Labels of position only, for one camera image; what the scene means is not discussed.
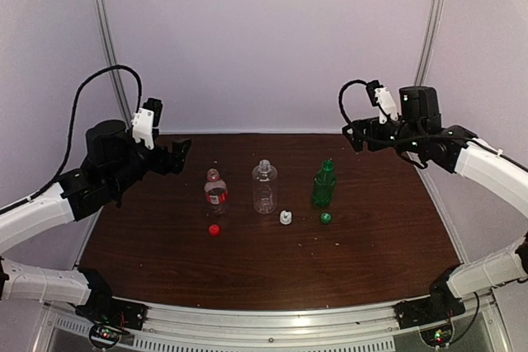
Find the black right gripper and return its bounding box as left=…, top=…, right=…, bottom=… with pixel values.
left=343, top=115, right=425, bottom=153

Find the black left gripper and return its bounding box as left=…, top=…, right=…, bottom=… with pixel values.
left=107, top=128, right=191, bottom=195

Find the clear bottle red label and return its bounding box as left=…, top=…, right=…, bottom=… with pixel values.
left=204, top=168, right=228, bottom=217

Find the green plastic bottle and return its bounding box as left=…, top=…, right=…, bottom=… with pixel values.
left=311, top=159, right=337, bottom=208

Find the red bottle cap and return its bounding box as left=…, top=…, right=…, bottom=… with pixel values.
left=208, top=224, right=221, bottom=237

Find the green bottle cap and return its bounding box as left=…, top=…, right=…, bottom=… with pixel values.
left=320, top=212, right=332, bottom=224

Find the large clear plastic bottle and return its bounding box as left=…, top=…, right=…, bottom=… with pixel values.
left=252, top=159, right=278, bottom=214

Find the white nozzle bottle cap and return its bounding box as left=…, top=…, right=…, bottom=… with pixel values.
left=279, top=210, right=293, bottom=225

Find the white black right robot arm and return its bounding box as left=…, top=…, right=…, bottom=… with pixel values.
left=337, top=79, right=527, bottom=321

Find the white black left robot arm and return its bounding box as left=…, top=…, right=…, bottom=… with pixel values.
left=1, top=120, right=191, bottom=322

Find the right black camera cable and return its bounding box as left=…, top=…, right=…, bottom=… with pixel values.
left=337, top=78, right=413, bottom=151

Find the black camera cable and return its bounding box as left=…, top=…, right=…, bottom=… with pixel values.
left=24, top=64, right=145, bottom=204
left=337, top=78, right=413, bottom=151

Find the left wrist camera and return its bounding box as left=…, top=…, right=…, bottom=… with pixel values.
left=131, top=98, right=163, bottom=150

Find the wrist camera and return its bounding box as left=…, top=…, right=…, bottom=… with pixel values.
left=131, top=98, right=163, bottom=150
left=365, top=80, right=398, bottom=124

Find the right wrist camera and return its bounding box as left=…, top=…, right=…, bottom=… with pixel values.
left=365, top=80, right=398, bottom=124

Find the left black camera cable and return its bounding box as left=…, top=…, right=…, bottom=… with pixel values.
left=24, top=64, right=145, bottom=204

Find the right aluminium frame post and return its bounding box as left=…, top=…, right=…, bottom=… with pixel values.
left=414, top=0, right=446, bottom=86

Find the aluminium frame post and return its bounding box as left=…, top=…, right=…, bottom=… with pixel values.
left=414, top=0, right=446, bottom=86
left=93, top=0, right=132, bottom=126

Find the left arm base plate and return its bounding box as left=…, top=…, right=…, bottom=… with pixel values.
left=75, top=297, right=147, bottom=331

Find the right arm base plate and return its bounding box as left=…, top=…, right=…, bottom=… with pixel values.
left=394, top=296, right=465, bottom=330

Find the aluminium front rail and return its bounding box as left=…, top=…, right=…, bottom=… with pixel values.
left=40, top=281, right=502, bottom=352

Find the left aluminium frame post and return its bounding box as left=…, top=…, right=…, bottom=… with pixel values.
left=93, top=0, right=132, bottom=126

